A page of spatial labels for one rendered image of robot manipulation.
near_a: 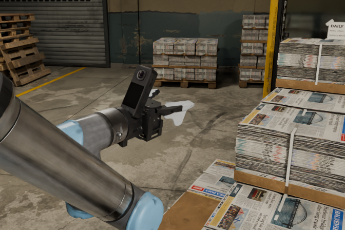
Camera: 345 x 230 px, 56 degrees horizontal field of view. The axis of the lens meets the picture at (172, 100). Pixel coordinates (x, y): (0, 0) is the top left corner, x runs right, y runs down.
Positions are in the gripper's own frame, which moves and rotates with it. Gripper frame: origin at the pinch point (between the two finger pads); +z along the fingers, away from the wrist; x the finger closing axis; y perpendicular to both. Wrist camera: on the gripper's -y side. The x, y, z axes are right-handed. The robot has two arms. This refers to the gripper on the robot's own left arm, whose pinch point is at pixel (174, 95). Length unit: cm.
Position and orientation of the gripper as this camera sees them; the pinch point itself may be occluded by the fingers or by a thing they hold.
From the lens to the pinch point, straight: 83.1
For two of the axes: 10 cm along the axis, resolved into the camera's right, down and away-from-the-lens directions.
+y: -1.1, 9.3, 3.5
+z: 6.1, -2.2, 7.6
